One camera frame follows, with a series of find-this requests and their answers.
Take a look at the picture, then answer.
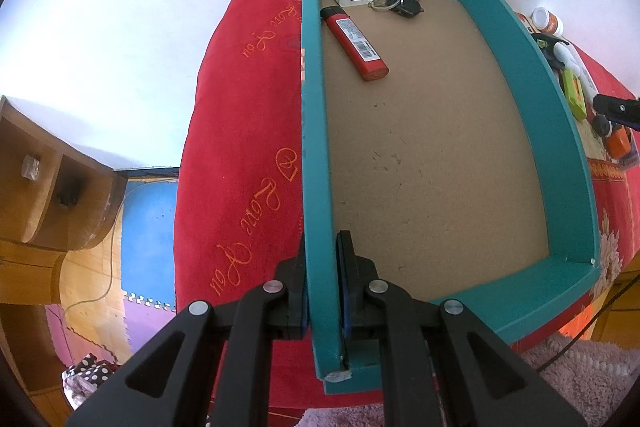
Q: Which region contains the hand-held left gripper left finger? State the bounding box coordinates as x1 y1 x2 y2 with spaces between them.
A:
67 232 308 427

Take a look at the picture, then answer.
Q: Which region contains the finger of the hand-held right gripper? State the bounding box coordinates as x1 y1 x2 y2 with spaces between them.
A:
592 93 640 130

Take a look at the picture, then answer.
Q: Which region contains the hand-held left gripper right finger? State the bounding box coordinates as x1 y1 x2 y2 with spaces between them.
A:
336 231 588 427

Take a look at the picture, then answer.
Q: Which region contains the green and orange cutter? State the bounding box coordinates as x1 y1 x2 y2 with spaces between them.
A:
561 68 588 122

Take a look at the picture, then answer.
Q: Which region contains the white remote control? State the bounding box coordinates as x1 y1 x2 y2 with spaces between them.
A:
570 49 598 95

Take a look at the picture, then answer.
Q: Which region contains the black spirit level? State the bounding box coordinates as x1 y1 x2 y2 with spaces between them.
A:
531 33 571 68

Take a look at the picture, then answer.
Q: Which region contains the white jar with orange label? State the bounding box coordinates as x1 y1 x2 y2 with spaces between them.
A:
530 7 565 36

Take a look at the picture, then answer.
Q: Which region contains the teal cardboard box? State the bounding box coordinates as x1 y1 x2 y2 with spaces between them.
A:
299 0 601 395

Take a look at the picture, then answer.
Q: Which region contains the black key with keyring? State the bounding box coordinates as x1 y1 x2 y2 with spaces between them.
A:
369 0 427 20

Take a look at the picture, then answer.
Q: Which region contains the red lighter with label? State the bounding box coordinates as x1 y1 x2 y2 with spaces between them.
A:
320 6 390 84

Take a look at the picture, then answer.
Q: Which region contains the orange plastic case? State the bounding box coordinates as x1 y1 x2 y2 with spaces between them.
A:
606 129 636 160

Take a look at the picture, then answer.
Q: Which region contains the purple foam floor mat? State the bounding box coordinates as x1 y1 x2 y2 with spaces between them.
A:
122 292 178 358

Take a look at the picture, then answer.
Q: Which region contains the blue foam floor mat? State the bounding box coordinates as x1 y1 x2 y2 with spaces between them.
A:
120 167 181 313

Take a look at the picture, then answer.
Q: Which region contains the polka dot bag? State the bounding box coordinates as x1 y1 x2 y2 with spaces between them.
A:
62 353 121 410

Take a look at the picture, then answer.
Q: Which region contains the pink foam floor mat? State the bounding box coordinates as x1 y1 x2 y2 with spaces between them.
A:
45 302 121 365

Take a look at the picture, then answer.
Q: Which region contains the pink fluffy rug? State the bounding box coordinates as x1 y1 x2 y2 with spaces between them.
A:
300 337 640 427

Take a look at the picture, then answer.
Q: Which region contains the dark shelf object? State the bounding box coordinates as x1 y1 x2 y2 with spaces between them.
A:
52 179 83 210

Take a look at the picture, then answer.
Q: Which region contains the wooden cabinet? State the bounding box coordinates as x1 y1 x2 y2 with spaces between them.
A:
0 94 128 413

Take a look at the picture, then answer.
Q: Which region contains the black cable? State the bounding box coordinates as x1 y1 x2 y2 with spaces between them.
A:
537 274 640 373

